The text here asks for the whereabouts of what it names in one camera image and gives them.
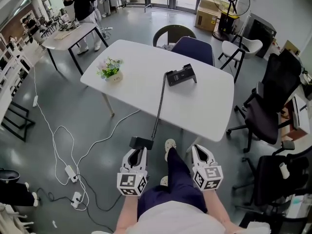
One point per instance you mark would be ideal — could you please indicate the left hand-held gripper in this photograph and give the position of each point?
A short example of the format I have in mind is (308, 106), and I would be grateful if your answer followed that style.
(129, 181)

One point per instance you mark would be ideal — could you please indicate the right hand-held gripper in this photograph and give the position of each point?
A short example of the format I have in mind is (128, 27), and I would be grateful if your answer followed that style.
(208, 177)

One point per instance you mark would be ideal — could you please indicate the black telephone handset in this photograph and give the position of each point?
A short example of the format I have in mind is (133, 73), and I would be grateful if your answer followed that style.
(141, 142)

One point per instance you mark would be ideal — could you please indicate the person's left forearm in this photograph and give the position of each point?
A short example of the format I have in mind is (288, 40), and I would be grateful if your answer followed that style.
(128, 211)

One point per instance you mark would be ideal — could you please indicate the person's right forearm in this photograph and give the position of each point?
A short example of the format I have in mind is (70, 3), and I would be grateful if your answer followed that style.
(214, 206)

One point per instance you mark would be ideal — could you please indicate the black desk telephone base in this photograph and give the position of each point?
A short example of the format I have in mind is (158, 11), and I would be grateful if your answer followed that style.
(180, 77)

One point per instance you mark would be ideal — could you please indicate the person's left white shoe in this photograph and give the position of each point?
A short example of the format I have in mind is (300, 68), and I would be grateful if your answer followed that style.
(164, 180)

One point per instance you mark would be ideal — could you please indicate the person's white shoe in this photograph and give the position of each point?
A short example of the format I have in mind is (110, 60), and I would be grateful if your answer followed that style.
(169, 146)
(164, 180)

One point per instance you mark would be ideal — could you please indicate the person's right white shoe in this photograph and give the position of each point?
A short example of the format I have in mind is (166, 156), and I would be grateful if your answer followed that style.
(169, 146)

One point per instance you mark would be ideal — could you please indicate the person's navy trousers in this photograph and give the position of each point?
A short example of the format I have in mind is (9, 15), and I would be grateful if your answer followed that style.
(175, 189)

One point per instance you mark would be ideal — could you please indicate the white rounded table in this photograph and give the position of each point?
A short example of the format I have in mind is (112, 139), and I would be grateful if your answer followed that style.
(190, 106)

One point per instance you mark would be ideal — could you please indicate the white power strip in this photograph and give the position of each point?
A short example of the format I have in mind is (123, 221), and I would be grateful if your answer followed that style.
(35, 101)
(76, 199)
(70, 173)

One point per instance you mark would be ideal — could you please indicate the person's white shirt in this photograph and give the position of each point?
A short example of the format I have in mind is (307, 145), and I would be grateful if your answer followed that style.
(178, 220)

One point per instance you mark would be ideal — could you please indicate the black mesh office chair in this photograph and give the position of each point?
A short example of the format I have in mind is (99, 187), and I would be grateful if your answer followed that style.
(270, 177)

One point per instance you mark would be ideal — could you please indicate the black headrest office chair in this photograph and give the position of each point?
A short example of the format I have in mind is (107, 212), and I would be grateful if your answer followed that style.
(263, 116)

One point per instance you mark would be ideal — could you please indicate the white cardboard tube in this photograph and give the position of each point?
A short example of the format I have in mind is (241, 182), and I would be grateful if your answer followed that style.
(284, 170)

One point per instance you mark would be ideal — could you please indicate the white crumpled cloth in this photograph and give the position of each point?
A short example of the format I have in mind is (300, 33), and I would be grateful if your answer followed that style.
(258, 228)

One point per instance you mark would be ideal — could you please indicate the small potted flower plant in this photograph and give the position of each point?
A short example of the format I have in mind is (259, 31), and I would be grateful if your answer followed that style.
(111, 69)

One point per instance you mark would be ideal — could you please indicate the navy upholstered chair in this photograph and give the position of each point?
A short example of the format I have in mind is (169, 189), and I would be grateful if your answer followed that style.
(195, 50)

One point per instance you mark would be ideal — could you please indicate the white chair with black legs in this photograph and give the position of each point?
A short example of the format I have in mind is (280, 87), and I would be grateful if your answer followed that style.
(230, 47)

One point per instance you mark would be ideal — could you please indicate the grey crumpled cloth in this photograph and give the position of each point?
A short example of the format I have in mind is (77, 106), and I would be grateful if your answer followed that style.
(165, 46)

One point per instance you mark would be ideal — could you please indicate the dark round stool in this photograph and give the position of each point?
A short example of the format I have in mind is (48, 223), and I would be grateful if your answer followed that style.
(8, 174)

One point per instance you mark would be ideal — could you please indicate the dark round-back chair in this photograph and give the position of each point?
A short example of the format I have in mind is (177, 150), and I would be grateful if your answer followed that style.
(158, 34)

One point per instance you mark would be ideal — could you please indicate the black bin with yellow lid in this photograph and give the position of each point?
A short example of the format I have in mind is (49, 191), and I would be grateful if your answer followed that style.
(226, 23)

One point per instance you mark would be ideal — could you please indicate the black cabinet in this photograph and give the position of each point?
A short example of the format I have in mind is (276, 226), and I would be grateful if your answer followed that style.
(259, 33)

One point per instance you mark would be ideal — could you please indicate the grey table with black legs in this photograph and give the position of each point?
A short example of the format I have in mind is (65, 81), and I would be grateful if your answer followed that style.
(70, 36)

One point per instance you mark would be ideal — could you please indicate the brown cardboard box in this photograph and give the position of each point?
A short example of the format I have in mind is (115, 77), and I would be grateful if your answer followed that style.
(206, 16)

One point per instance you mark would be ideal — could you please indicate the white heater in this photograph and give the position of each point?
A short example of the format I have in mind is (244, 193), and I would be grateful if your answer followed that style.
(106, 6)

